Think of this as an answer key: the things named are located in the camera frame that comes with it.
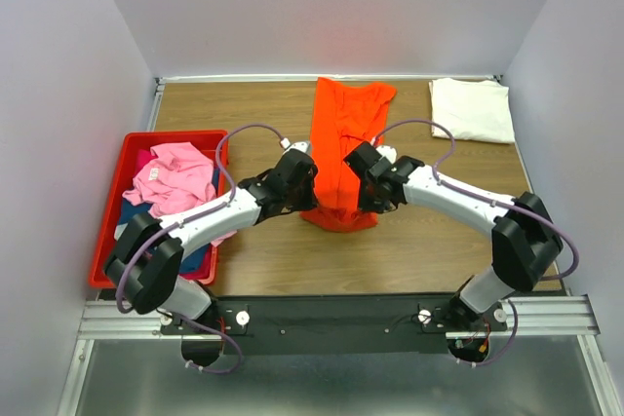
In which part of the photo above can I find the orange t shirt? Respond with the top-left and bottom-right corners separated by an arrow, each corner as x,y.
301,78 -> 397,233

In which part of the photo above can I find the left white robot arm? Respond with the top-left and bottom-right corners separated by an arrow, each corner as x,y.
102,141 -> 318,333

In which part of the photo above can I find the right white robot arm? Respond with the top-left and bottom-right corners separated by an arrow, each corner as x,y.
344,142 -> 564,330

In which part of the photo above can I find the pink t shirt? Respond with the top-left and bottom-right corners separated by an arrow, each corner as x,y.
122,142 -> 217,218

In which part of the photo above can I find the navy blue printed t shirt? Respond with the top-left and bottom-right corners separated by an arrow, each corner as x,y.
114,198 -> 216,281

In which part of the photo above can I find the folded white t shirt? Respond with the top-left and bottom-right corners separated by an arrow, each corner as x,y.
429,78 -> 515,144

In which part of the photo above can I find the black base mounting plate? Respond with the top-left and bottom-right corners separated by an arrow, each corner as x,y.
160,291 -> 508,357

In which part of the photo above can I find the magenta t shirt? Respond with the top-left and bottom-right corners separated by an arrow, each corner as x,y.
134,149 -> 158,181

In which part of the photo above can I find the red plastic bin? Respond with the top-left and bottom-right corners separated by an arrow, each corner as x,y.
88,130 -> 227,288

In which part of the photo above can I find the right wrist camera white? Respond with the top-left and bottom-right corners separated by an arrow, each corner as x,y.
374,145 -> 398,164

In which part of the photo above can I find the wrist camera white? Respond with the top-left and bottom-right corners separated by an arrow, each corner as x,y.
374,145 -> 398,164
284,140 -> 312,156

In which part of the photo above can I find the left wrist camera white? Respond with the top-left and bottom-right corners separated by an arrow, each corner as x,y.
284,140 -> 312,156

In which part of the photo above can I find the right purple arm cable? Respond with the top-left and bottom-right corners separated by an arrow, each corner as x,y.
372,118 -> 581,284

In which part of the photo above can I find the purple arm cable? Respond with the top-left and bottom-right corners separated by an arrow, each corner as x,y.
372,118 -> 581,284
115,123 -> 292,315

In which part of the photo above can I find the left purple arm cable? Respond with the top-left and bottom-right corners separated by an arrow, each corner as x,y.
115,123 -> 292,315

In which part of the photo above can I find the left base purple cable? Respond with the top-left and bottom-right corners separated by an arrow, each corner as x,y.
170,311 -> 244,374

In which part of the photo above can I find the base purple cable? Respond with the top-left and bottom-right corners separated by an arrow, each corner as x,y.
170,311 -> 244,374
455,298 -> 519,368

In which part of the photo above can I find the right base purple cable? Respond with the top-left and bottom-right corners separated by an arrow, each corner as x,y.
455,298 -> 519,368

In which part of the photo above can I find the aluminium frame rail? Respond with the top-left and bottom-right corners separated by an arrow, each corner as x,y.
78,295 -> 600,340

